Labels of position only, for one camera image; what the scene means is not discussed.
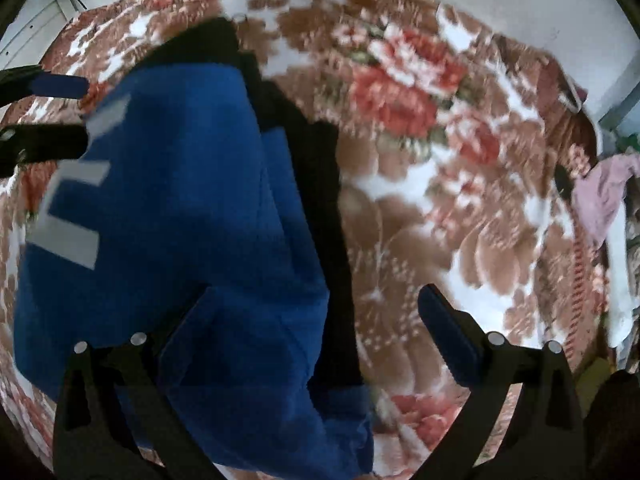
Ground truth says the pink cloth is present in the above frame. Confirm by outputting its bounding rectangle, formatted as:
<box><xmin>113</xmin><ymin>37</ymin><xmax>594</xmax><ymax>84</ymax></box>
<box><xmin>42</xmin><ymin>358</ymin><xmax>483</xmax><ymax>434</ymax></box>
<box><xmin>572</xmin><ymin>154</ymin><xmax>640</xmax><ymax>252</ymax></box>

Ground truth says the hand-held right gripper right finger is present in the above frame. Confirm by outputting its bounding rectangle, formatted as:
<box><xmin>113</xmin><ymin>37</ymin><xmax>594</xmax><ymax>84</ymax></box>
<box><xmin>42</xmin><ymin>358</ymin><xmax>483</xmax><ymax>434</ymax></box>
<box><xmin>415</xmin><ymin>284</ymin><xmax>587</xmax><ymax>480</ymax></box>

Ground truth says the brown floral blanket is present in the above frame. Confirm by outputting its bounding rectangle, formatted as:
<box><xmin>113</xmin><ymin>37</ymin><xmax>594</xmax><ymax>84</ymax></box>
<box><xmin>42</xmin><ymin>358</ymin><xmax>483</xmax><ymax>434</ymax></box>
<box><xmin>0</xmin><ymin>0</ymin><xmax>615</xmax><ymax>477</ymax></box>

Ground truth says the blue and black hoodie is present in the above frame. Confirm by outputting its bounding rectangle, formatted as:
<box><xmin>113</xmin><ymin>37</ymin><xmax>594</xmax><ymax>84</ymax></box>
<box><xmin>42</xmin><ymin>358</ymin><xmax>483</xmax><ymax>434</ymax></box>
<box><xmin>12</xmin><ymin>17</ymin><xmax>377</xmax><ymax>476</ymax></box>

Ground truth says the white panelled door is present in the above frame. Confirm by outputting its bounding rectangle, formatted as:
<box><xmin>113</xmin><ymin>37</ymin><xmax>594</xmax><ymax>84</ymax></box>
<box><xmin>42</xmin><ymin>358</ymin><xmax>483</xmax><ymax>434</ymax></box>
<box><xmin>0</xmin><ymin>0</ymin><xmax>78</xmax><ymax>68</ymax></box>

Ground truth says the maroon garment with white drawstring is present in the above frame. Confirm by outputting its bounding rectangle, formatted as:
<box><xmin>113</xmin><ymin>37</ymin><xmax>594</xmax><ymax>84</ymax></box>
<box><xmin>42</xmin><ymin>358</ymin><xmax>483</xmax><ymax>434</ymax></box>
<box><xmin>542</xmin><ymin>52</ymin><xmax>602</xmax><ymax>177</ymax></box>

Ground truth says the white cloth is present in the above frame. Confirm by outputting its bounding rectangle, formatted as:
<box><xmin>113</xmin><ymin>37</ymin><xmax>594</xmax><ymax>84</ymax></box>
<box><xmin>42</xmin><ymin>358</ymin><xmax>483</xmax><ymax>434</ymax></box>
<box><xmin>606</xmin><ymin>204</ymin><xmax>637</xmax><ymax>350</ymax></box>

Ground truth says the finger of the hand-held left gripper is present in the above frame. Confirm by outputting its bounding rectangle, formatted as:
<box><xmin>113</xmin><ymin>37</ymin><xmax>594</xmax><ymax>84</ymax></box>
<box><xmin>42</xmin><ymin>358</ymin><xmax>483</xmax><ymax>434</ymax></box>
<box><xmin>0</xmin><ymin>124</ymin><xmax>91</xmax><ymax>179</ymax></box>
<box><xmin>0</xmin><ymin>66</ymin><xmax>91</xmax><ymax>110</ymax></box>

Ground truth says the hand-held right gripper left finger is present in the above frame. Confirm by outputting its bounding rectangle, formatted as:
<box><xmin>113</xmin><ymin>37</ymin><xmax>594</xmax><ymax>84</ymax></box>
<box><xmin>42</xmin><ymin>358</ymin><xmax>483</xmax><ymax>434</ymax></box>
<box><xmin>52</xmin><ymin>285</ymin><xmax>222</xmax><ymax>480</ymax></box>

